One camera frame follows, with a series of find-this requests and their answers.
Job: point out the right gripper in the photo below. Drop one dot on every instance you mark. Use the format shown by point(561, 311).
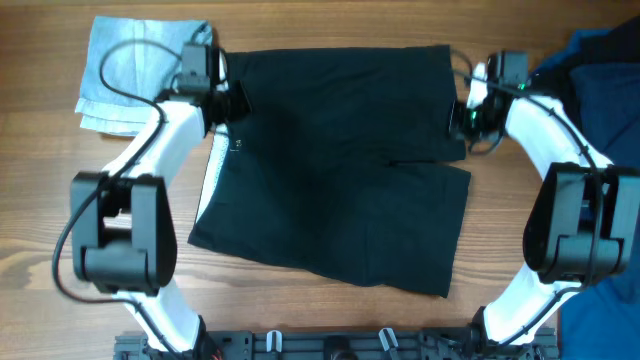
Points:
point(460, 129)

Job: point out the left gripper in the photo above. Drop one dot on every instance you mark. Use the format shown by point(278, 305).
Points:
point(242, 105)

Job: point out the black shorts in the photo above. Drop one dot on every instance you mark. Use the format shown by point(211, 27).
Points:
point(343, 167)

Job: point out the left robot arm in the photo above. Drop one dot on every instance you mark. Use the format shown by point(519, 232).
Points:
point(119, 244)

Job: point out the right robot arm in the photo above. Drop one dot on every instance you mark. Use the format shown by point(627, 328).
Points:
point(582, 225)

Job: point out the folded light blue garment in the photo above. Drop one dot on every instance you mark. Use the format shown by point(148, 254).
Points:
point(137, 56)

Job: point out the blue garment pile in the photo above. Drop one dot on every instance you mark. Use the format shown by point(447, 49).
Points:
point(603, 322)

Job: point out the dark garment on pile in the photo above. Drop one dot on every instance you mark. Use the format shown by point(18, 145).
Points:
point(596, 78)

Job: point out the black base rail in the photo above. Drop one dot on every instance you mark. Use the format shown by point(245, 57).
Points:
point(429, 343)

